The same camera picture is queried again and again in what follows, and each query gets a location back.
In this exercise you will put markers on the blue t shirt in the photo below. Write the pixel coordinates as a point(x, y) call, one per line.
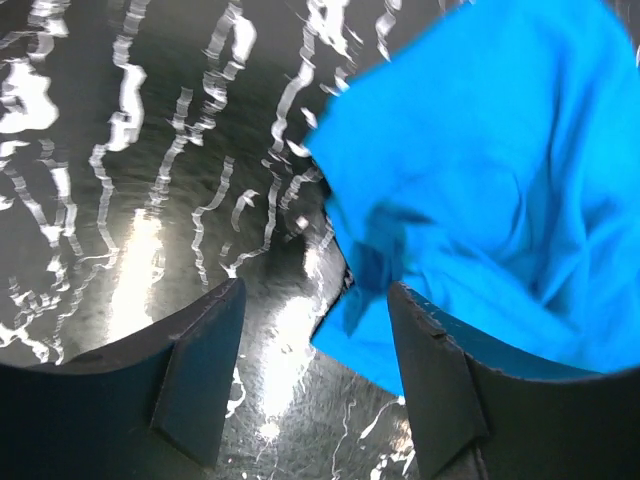
point(493, 167)

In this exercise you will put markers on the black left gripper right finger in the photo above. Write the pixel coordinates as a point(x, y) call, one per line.
point(479, 408)

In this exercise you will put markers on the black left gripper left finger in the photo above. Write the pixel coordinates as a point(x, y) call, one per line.
point(151, 405)

